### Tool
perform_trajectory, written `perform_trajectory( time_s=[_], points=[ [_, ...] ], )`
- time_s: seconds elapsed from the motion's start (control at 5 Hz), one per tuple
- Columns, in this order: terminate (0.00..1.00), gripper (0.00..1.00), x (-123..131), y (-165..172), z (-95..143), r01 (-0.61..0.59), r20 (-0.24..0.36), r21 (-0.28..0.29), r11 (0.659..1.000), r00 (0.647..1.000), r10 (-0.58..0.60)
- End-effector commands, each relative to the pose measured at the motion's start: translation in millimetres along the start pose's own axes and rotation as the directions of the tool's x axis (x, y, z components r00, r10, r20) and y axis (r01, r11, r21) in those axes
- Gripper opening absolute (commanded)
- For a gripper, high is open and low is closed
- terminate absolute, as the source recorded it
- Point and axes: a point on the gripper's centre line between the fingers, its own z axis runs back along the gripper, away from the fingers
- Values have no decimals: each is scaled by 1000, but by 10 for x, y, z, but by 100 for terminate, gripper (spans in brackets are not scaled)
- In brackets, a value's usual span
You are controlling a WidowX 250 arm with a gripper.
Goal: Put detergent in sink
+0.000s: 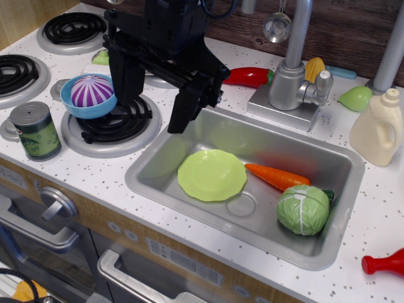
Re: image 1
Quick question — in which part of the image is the front left black burner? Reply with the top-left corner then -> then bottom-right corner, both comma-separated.
1,54 -> 51,109

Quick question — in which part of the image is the orange toy carrot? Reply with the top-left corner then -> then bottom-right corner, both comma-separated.
244,163 -> 311,191

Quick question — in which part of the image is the green toy pear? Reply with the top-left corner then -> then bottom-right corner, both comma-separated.
338,86 -> 373,112

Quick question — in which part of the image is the red toy chili pepper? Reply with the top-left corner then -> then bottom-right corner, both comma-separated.
223,67 -> 275,88

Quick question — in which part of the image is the yellow object with black cable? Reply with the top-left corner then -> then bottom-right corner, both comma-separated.
1,268 -> 47,302

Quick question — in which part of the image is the silver support pole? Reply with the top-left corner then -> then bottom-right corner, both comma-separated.
366,5 -> 403,95

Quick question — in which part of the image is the white toy soap block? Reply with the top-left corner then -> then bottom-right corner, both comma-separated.
81,64 -> 111,76

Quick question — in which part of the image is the light green plastic plate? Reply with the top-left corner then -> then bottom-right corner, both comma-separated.
177,149 -> 247,202

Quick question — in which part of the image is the green toy cabbage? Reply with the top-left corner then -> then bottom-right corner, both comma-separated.
276,185 -> 330,236

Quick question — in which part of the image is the yellow toy corn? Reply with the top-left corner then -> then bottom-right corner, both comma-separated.
305,57 -> 326,83

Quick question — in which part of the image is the back left black burner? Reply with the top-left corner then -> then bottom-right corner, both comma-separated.
37,12 -> 107,56

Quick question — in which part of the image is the green labelled toy can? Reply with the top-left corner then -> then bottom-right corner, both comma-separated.
9,101 -> 61,161

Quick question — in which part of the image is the silver metal sink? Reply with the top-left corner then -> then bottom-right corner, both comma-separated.
125,109 -> 365,270

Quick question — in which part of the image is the front right black burner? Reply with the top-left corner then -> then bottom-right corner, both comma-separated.
61,95 -> 162,158

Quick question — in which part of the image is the silver toy faucet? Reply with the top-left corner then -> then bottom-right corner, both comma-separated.
247,1 -> 333,131

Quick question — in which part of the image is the silver oven door handle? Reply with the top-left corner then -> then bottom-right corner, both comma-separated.
1,194 -> 80,253

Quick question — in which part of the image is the silver dishwasher door handle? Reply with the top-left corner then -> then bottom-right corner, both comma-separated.
97,249 -> 205,303

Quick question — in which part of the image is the hanging silver utensil handle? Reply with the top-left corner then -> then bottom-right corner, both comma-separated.
241,0 -> 257,15

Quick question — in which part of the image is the light blue utensil handle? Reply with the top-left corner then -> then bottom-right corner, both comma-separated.
325,65 -> 357,80

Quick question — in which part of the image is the silver oven knob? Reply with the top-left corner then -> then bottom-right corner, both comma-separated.
40,186 -> 78,222

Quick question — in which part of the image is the purple striped toy onion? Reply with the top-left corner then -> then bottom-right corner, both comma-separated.
71,75 -> 114,107

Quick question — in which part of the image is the red toy bottle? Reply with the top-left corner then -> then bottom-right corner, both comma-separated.
361,248 -> 403,278

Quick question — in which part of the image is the cream detergent bottle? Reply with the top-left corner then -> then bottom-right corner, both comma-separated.
350,88 -> 403,167

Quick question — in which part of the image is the green toy vegetable piece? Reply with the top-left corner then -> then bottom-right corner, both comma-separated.
92,50 -> 109,66

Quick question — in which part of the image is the silver hanging ladle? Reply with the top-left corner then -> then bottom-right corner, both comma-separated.
263,1 -> 292,43

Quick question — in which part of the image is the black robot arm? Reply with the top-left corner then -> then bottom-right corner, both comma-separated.
104,1 -> 230,134

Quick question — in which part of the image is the blue plastic bowl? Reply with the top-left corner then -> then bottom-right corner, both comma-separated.
60,74 -> 117,119

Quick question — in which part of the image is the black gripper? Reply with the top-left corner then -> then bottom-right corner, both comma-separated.
104,8 -> 230,134

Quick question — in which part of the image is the black burner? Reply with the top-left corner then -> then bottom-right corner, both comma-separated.
61,95 -> 162,158
1,54 -> 51,109
37,12 -> 107,56

